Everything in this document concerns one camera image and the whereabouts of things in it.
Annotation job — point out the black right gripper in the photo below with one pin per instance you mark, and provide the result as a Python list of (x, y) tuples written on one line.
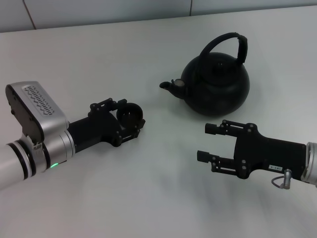
[(267, 153)]

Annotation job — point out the small black teacup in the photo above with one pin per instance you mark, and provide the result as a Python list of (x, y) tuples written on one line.
[(130, 115)]

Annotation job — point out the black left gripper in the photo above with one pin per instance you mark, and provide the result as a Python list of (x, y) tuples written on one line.
[(99, 129)]

